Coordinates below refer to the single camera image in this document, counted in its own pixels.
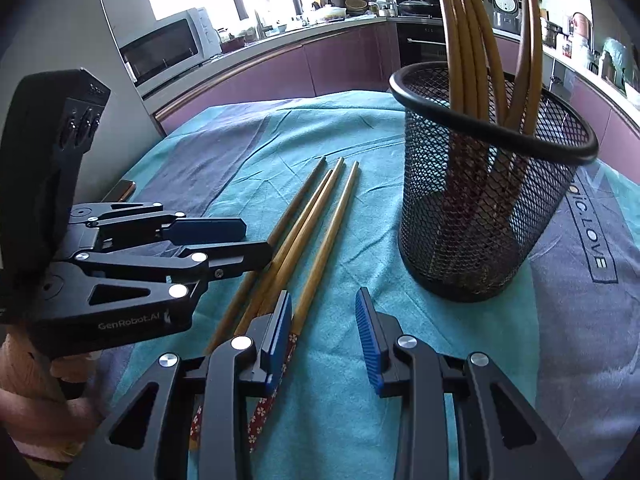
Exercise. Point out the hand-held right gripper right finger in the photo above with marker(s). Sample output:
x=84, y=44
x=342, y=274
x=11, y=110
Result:
x=367, y=340

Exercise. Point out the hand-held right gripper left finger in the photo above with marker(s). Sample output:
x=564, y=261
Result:
x=281, y=345

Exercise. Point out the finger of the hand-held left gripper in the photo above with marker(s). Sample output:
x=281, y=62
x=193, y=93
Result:
x=210, y=230
x=235, y=257

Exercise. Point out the wooden chopstick floral red end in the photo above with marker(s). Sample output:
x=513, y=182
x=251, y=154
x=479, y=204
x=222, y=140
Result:
x=310, y=205
x=327, y=185
x=300, y=195
x=335, y=230

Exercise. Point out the black mesh utensil holder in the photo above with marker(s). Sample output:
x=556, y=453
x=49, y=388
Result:
x=450, y=210

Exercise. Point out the person's left hand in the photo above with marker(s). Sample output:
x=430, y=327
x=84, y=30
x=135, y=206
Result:
x=50, y=410

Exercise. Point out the brown smartphone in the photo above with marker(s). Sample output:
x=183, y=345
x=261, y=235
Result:
x=121, y=191

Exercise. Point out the printed teal grey tablecloth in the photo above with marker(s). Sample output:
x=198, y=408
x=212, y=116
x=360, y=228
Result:
x=350, y=425

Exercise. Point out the white countertop oven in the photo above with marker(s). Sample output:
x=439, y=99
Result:
x=165, y=47

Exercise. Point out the pink base cabinets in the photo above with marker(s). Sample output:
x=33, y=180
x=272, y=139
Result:
x=280, y=72
x=600, y=110

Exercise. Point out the steel kitchen faucet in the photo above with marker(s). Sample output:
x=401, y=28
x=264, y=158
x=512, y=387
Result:
x=259, y=22

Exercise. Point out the white casserole pot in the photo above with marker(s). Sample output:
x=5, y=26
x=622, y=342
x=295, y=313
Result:
x=330, y=14

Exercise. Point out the black built-in oven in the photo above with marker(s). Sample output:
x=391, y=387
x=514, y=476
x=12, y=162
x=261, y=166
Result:
x=420, y=42

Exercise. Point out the black lidded wok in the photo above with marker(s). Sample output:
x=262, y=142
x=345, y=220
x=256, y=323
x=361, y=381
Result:
x=417, y=6

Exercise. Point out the steel stockpot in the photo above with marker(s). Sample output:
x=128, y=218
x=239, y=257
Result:
x=552, y=34

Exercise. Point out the white rice cooker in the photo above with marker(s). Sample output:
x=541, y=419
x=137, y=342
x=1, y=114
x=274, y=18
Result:
x=506, y=7

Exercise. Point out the pink kettle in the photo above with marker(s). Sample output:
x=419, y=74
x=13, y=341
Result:
x=581, y=25

